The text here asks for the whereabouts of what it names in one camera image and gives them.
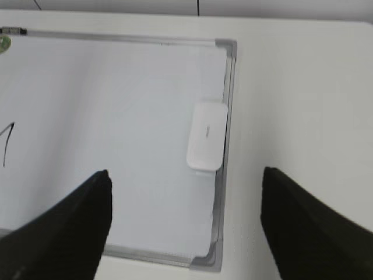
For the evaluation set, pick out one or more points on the round green magnet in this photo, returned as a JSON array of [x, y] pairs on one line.
[[5, 43]]

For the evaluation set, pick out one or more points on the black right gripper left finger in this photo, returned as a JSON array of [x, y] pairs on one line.
[[67, 241]]

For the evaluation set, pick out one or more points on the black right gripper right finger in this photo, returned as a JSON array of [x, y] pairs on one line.
[[308, 239]]

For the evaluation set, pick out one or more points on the white board eraser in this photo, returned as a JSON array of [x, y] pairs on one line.
[[207, 136]]

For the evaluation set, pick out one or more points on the white board with grey frame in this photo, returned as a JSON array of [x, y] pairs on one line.
[[73, 104]]

